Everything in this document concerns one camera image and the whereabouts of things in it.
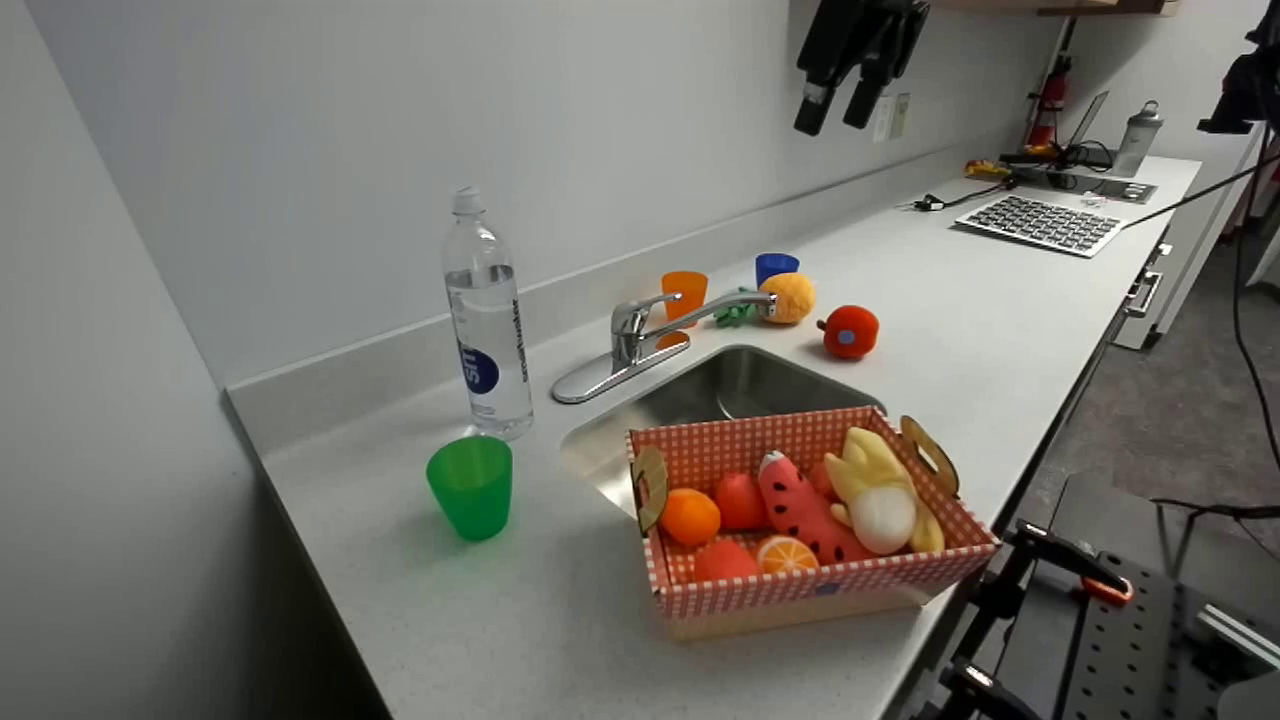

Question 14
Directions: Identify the red checkered cardboard box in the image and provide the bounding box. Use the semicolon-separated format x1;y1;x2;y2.
627;408;1002;642

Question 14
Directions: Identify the red plush tomato in box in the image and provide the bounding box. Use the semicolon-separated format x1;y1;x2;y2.
717;471;769;532

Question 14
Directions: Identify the chrome sink faucet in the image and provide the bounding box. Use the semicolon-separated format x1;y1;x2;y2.
547;290;776;408

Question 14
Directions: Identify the orange plastic cup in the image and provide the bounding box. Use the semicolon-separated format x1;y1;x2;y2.
660;270;708;320

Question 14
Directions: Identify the stainless steel sink basin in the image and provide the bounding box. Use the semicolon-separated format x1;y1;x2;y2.
559;345;875;518

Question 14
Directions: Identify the blue plastic cup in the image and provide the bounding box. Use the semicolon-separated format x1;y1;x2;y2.
758;251;800;290

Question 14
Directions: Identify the orange plush fruit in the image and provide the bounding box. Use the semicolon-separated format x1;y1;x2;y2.
660;487;720;547

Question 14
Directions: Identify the clear plastic water bottle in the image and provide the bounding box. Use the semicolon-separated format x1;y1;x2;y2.
445;187;534;435

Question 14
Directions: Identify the yellow-orange plush fruit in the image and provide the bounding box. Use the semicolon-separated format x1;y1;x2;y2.
760;274;817;330

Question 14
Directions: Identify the pink plush watermelon slice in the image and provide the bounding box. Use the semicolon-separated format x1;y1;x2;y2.
758;453;867;565

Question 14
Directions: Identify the green plastic cup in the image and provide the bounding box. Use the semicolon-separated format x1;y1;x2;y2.
423;435;511;542

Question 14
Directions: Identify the red-orange plush fruit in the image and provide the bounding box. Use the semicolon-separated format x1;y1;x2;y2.
697;537;760;579

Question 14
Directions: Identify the plush orange half slice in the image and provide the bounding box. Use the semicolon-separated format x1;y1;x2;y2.
758;537;819;572

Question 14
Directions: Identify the black hanging gripper tool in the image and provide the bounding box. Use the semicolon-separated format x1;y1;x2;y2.
796;0;930;137

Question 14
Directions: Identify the silver laptop keyboard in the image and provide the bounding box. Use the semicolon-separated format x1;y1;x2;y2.
960;198;1121;261

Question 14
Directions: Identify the black clamp with orange grip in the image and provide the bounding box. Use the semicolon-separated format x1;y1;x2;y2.
937;522;1132;720

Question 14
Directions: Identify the black perforated metal table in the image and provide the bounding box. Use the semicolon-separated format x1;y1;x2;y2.
993;471;1280;720

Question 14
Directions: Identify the grey metal water bottle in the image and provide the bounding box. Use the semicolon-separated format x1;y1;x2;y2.
1111;101;1165;176

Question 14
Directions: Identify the black cable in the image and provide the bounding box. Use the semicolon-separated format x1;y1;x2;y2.
1149;126;1280;575

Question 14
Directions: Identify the black camera on stand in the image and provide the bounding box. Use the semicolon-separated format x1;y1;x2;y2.
1200;0;1280;134

